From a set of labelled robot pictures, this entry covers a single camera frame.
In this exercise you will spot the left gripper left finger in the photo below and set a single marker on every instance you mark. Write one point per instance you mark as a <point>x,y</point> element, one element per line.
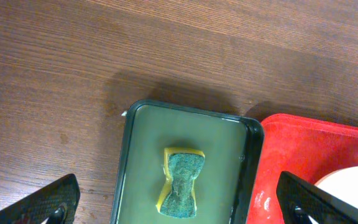
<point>55,203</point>

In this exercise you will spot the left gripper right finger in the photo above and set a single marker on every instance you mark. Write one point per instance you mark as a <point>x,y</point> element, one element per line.
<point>302,202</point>

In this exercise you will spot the white plate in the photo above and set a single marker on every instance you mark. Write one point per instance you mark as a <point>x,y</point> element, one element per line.
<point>342,184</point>

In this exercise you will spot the yellow green scrub sponge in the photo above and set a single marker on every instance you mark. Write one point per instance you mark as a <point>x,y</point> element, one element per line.
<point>181,167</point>

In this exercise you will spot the red plastic tray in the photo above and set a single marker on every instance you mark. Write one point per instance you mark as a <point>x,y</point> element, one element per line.
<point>308,148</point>

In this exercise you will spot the dark green rectangular tray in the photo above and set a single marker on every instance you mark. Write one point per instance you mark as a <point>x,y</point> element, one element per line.
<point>232,147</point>

